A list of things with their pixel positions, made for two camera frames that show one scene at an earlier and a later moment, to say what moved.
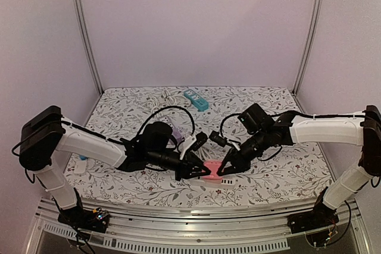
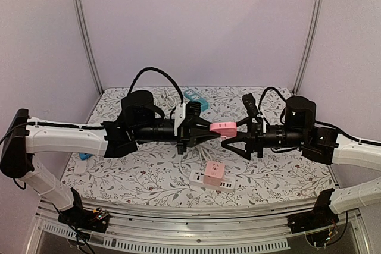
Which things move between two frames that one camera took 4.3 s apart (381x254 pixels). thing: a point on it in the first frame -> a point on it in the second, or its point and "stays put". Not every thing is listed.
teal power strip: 197,102 stays put
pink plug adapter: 214,166 -> 227,129
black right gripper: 238,159 -> 256,138
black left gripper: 190,160 -> 185,138
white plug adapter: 80,166 stays put
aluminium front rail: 252,229 stays put
